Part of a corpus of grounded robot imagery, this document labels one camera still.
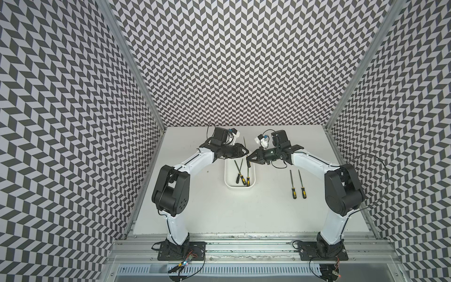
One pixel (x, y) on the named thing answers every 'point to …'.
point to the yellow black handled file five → (239, 174)
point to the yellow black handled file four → (293, 189)
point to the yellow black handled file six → (303, 192)
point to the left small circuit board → (187, 259)
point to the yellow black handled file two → (240, 174)
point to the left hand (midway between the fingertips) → (246, 153)
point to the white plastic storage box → (231, 173)
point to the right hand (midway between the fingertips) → (248, 161)
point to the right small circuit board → (330, 272)
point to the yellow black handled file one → (248, 178)
